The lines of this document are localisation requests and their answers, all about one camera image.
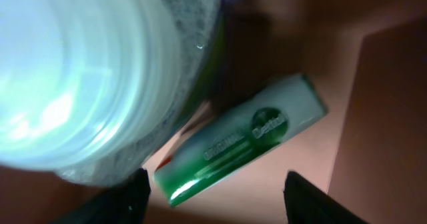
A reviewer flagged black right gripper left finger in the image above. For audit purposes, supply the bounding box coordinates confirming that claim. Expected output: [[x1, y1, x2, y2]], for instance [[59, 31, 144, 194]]
[[52, 168, 151, 224]]

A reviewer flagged green white small packet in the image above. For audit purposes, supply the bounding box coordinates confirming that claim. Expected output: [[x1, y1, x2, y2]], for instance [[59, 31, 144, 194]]
[[154, 74, 327, 207]]

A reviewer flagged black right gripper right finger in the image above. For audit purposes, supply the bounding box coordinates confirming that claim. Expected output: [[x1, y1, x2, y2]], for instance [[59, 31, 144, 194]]
[[284, 171, 367, 224]]

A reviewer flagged clear pump soap bottle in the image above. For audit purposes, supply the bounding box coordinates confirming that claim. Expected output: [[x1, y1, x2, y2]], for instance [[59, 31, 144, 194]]
[[1, 0, 223, 187]]

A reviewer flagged white box pink interior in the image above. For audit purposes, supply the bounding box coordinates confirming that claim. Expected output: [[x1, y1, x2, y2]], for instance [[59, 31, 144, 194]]
[[145, 0, 426, 223]]

